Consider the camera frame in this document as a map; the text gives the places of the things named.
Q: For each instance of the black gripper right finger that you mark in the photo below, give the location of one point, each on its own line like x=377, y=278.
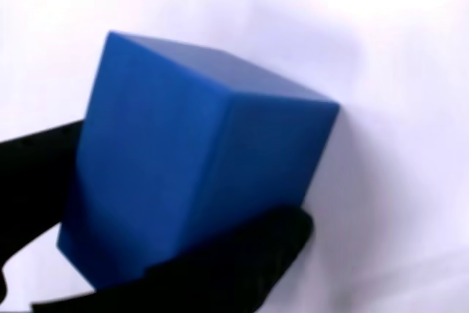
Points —
x=227, y=276

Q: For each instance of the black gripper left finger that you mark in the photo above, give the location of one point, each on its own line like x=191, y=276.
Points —
x=33, y=188

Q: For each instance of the blue block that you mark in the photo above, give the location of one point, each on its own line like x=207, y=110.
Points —
x=176, y=144

